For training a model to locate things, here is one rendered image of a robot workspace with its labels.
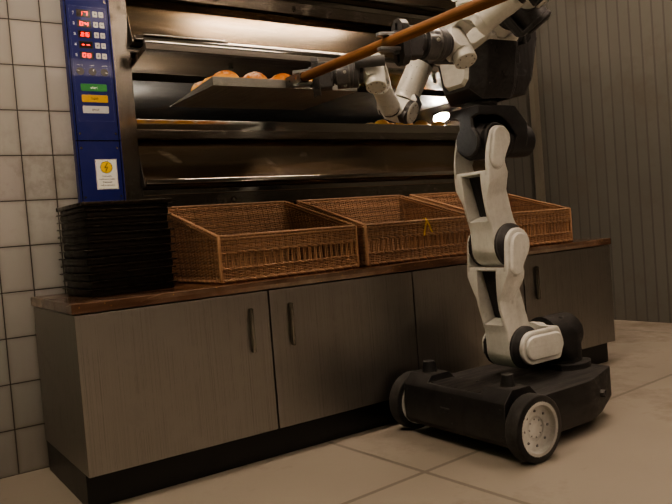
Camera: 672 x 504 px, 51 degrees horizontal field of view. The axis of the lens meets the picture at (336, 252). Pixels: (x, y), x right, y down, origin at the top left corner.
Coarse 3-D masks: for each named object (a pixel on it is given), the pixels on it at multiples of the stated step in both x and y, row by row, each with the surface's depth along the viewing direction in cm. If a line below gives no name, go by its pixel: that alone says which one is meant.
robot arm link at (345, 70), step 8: (312, 64) 223; (320, 64) 223; (336, 72) 223; (344, 72) 221; (312, 80) 223; (320, 80) 224; (328, 80) 224; (336, 80) 224; (344, 80) 222; (320, 88) 224; (328, 88) 224; (344, 88) 226
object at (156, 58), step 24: (144, 48) 246; (168, 48) 249; (192, 48) 255; (216, 48) 260; (144, 72) 263; (168, 72) 267; (192, 72) 272; (216, 72) 276; (240, 72) 280; (264, 72) 285; (288, 72) 289; (432, 72) 321
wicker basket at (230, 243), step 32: (192, 224) 235; (224, 224) 271; (256, 224) 279; (288, 224) 287; (320, 224) 269; (352, 224) 252; (192, 256) 238; (224, 256) 222; (256, 256) 229; (288, 256) 236; (320, 256) 243; (352, 256) 251
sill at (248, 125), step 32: (160, 128) 262; (192, 128) 270; (224, 128) 277; (256, 128) 285; (288, 128) 294; (320, 128) 303; (352, 128) 312; (384, 128) 323; (416, 128) 333; (448, 128) 345
